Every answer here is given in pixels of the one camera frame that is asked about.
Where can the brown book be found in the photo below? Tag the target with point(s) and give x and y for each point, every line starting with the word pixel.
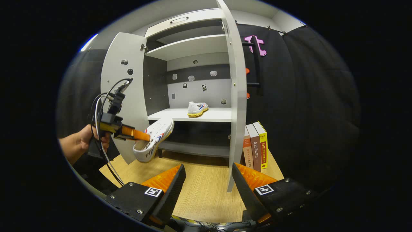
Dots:
pixel 256 151

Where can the ceiling light panel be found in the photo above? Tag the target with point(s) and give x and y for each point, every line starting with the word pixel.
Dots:
pixel 88 43

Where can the white canvas shoe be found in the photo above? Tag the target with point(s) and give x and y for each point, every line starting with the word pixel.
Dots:
pixel 156 135
pixel 197 109

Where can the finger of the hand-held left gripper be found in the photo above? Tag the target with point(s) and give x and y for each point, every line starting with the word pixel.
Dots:
pixel 140 134

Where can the yellow book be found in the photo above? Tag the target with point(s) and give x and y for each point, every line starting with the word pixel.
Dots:
pixel 263 145

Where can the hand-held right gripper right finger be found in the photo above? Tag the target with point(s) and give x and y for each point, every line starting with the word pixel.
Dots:
pixel 246 193

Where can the white shoe cabinet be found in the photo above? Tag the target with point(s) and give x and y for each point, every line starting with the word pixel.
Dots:
pixel 193 46

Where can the white cabinet drawer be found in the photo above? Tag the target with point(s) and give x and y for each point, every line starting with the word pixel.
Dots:
pixel 199 21

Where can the black backdrop cloth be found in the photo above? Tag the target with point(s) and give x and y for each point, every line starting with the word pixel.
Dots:
pixel 305 112

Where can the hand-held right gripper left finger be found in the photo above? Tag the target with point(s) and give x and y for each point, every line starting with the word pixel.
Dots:
pixel 167 196

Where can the white cabinet door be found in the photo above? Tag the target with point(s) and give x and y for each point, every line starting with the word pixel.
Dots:
pixel 128 103
pixel 236 96

